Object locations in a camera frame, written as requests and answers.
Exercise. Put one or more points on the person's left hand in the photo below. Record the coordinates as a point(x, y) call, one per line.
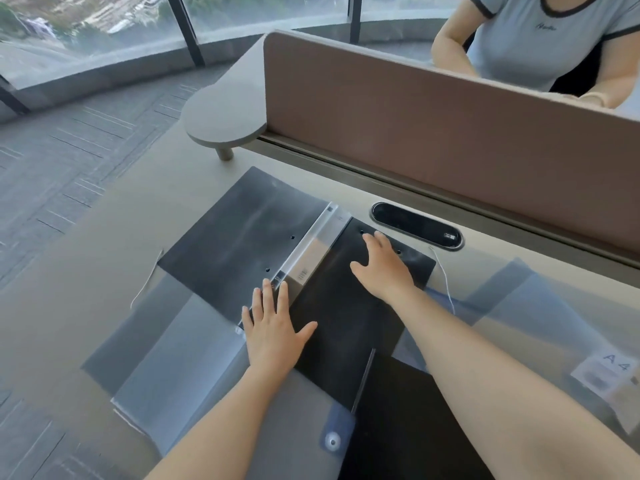
point(272, 337)

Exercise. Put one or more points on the person's right hand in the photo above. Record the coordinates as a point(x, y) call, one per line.
point(387, 274)

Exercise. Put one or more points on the person's left middle finger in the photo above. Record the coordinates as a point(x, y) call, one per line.
point(269, 297)

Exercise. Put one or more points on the person's left little finger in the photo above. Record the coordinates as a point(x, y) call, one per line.
point(246, 317)

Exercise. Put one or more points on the person's left thumb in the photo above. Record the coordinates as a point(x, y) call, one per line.
point(305, 330)

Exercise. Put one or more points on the person's right thumb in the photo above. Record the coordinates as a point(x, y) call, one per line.
point(360, 271)

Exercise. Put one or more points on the person's right middle finger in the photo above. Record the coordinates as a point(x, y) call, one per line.
point(382, 243)

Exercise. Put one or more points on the person's right forearm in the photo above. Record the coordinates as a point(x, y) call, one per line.
point(500, 394)

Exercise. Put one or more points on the person's left forearm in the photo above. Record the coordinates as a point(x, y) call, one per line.
point(220, 424)

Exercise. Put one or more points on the clear plastic binder spine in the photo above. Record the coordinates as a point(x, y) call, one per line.
point(310, 244)

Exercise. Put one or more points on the translucent grey snap envelope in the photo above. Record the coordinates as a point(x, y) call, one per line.
point(185, 359)

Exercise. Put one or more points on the brown desk divider panel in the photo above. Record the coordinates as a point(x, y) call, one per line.
point(425, 144)

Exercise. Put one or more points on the black sheet folder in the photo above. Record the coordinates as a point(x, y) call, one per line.
point(400, 429)

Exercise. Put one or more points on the clear plastic labelled envelope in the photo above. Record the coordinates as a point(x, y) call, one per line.
point(540, 314)

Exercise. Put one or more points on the beige rounded side desk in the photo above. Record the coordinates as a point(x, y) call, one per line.
point(225, 112)

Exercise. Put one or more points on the black window mullion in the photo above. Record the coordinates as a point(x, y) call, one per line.
point(355, 10)
point(12, 97)
point(186, 29)

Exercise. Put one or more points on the black office chair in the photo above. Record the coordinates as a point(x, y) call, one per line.
point(577, 74)

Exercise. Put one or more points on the white paper label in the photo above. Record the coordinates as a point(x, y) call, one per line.
point(606, 373)

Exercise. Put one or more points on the curved grey window sill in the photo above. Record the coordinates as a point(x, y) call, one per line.
point(125, 69)

